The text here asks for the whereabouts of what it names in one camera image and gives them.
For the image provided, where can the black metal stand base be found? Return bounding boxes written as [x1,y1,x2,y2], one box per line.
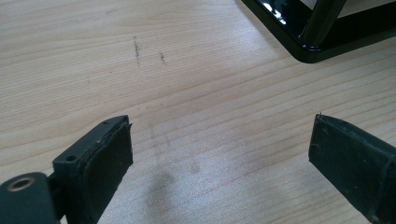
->
[241,0,396,64]

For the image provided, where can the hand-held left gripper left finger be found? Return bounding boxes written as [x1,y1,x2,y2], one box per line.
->
[51,114,134,224]

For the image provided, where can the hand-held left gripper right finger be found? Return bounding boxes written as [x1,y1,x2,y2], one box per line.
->
[308,113,396,224]

